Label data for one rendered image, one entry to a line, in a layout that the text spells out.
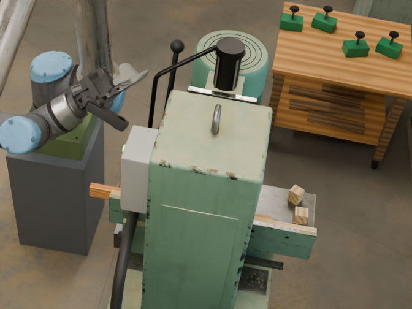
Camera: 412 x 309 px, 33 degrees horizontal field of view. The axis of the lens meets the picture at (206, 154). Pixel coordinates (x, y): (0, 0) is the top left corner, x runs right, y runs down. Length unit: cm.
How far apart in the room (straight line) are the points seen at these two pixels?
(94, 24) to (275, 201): 77
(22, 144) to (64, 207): 113
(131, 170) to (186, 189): 12
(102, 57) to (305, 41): 136
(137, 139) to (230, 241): 29
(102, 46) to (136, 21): 203
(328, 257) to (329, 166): 57
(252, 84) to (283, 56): 169
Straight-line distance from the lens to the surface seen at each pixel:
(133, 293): 197
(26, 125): 168
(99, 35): 219
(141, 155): 136
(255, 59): 158
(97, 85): 177
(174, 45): 170
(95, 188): 202
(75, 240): 295
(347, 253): 319
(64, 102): 178
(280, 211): 207
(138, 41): 410
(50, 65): 246
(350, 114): 354
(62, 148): 260
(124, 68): 176
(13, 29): 187
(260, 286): 202
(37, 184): 273
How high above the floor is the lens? 247
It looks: 46 degrees down
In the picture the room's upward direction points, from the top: 8 degrees clockwise
